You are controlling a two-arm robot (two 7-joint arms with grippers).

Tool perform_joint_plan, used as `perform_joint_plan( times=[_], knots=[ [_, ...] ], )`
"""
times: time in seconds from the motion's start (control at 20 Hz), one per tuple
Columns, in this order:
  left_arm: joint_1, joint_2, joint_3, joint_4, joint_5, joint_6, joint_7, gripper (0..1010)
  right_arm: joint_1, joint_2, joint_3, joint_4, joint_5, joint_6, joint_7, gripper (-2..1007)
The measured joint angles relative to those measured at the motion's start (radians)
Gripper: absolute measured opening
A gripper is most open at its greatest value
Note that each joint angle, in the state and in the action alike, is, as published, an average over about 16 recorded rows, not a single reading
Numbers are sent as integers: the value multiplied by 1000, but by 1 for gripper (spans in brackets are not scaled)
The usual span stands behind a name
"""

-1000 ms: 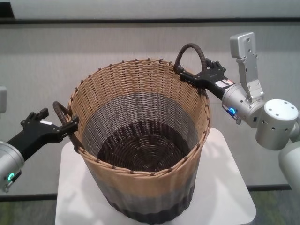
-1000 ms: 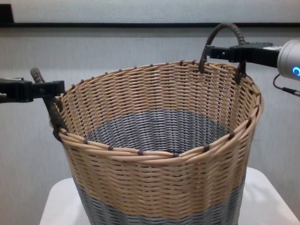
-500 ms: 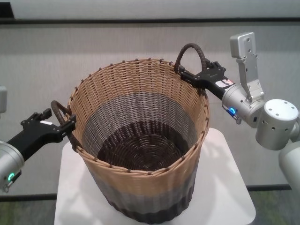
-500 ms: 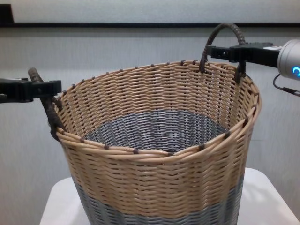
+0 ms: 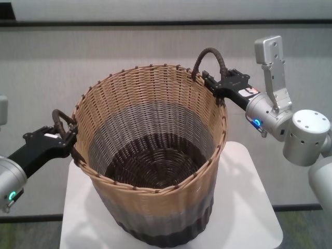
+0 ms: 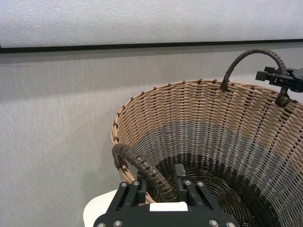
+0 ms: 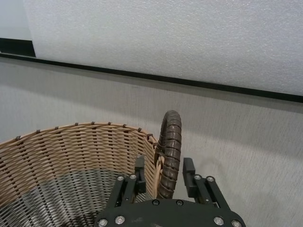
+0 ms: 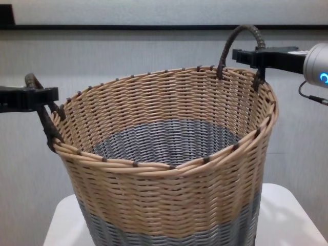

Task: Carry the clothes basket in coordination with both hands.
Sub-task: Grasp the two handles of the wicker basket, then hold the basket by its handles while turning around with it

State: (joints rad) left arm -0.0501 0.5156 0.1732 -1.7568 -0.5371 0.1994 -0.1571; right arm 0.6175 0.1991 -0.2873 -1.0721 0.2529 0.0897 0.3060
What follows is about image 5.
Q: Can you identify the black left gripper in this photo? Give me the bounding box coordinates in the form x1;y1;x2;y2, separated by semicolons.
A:
7;124;79;179

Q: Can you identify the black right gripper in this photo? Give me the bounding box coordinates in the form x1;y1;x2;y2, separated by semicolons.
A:
203;68;260;111

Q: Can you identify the woven tan grey laundry basket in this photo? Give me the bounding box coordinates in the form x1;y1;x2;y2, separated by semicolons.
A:
51;46;229;247

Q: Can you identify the white stand with rounded corners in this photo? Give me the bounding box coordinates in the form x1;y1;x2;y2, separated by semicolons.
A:
59;141;283;249

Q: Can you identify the right wrist cable plug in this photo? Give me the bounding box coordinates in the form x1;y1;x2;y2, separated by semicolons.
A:
247;116;267;138

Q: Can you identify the wrist cable plug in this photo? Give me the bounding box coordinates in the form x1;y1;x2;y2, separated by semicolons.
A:
2;199;16;213
247;116;267;138

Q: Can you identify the left wrist cable plug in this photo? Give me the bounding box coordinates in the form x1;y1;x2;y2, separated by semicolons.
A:
2;199;16;213

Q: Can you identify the black wall trim strip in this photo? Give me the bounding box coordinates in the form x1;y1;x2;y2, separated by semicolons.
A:
0;19;332;27

